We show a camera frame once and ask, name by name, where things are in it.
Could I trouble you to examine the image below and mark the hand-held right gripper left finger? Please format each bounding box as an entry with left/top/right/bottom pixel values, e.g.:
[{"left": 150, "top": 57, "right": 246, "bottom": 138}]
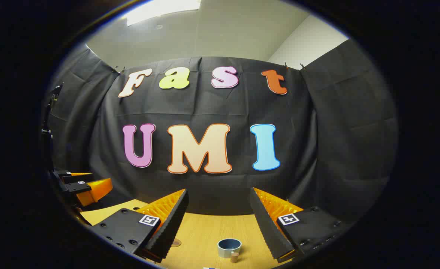
[{"left": 92, "top": 189, "right": 189, "bottom": 263}]

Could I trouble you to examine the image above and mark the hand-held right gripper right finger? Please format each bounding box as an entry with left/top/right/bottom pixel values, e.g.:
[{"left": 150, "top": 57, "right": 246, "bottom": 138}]
[{"left": 249, "top": 187, "right": 346, "bottom": 262}]

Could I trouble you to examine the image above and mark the light blue cup wooden handle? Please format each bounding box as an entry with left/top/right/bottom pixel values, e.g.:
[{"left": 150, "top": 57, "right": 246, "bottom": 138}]
[{"left": 217, "top": 238, "right": 242, "bottom": 263}]

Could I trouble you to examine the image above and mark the wooden desktop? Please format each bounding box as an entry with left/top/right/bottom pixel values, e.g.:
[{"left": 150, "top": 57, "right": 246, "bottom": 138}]
[{"left": 80, "top": 199, "right": 291, "bottom": 269}]

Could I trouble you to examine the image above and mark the black backdrop cloth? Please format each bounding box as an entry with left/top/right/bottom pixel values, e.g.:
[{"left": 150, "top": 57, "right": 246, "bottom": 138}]
[{"left": 43, "top": 39, "right": 399, "bottom": 225}]

